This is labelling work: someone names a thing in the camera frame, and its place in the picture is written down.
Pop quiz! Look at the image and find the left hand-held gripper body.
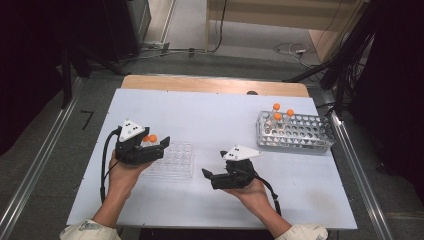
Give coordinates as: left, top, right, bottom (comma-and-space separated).
114, 118, 151, 166

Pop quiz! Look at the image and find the left hand-held gripper black cable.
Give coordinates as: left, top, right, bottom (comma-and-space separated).
99, 128, 123, 204

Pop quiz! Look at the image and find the right hand-held gripper black cable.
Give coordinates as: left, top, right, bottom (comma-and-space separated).
253, 173, 283, 217

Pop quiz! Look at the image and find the person's left hand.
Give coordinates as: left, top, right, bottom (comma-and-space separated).
108, 149, 153, 201

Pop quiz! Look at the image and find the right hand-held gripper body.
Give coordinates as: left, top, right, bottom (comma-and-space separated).
213, 145, 263, 190

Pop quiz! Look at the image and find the person's right hand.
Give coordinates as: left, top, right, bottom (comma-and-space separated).
223, 179, 269, 214

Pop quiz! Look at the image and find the hanging black cable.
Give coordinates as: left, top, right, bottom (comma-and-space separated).
206, 0, 228, 54

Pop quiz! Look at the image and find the grey floor cable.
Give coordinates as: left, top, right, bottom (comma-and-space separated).
116, 46, 208, 63

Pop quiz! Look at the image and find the light wooden furniture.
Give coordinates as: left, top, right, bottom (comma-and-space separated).
204, 0, 368, 64

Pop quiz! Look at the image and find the clear plastic tube rack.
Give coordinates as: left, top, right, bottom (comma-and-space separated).
144, 141, 195, 179

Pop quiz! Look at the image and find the perforated metal tube rack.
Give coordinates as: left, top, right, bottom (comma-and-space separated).
255, 110, 336, 155

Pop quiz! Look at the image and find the black cabinet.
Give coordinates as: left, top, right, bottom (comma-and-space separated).
103, 0, 152, 63

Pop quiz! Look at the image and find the white coiled cable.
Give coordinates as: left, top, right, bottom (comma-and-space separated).
273, 42, 321, 69

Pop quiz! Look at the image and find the white board sheet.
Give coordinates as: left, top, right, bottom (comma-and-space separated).
66, 88, 358, 231

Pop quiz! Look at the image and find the aluminium floor rail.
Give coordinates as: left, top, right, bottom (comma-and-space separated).
328, 109, 394, 240
0, 78, 84, 240

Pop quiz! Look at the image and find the black metal stand with cables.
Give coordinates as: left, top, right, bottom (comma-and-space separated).
283, 0, 378, 114

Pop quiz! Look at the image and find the hand-held gripper black cable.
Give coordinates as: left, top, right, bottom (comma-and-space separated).
99, 128, 123, 204
253, 173, 283, 217

